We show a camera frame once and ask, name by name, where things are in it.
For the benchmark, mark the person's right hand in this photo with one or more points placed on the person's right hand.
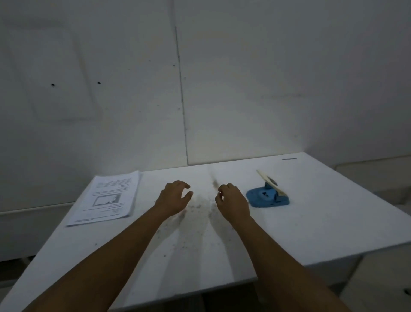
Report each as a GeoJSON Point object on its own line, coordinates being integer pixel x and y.
{"type": "Point", "coordinates": [232, 204]}

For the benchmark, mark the person's left hand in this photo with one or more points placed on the person's left hand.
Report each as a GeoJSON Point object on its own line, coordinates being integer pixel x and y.
{"type": "Point", "coordinates": [172, 198]}

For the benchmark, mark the person's right thumb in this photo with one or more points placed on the person's right thumb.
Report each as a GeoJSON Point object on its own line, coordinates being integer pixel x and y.
{"type": "Point", "coordinates": [219, 202]}

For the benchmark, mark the person's left thumb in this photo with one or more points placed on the person's left thumb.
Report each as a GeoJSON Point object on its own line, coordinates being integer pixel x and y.
{"type": "Point", "coordinates": [188, 196]}

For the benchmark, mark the person's right forearm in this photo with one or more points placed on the person's right forearm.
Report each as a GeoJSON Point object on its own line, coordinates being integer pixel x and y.
{"type": "Point", "coordinates": [282, 270]}

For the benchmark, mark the person's left forearm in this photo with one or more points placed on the person's left forearm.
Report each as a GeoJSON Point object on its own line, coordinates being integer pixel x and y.
{"type": "Point", "coordinates": [96, 266]}

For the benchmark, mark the blue hole punch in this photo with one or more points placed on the blue hole punch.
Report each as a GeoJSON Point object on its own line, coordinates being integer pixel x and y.
{"type": "Point", "coordinates": [268, 195]}

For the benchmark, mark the stack of printed white papers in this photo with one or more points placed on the stack of printed white papers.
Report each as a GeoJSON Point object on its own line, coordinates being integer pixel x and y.
{"type": "Point", "coordinates": [107, 197]}

